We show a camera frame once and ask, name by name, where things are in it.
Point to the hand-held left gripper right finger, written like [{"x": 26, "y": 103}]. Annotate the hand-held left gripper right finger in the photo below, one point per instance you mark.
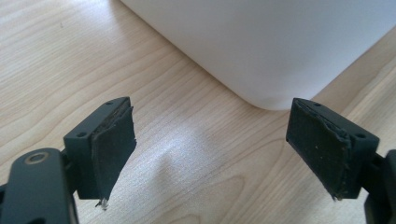
[{"x": 327, "y": 146}]

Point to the white plastic container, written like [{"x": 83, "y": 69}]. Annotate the white plastic container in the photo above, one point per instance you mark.
[{"x": 264, "y": 46}]

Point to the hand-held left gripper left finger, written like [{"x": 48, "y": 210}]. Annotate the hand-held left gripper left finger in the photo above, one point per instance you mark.
[{"x": 102, "y": 146}]

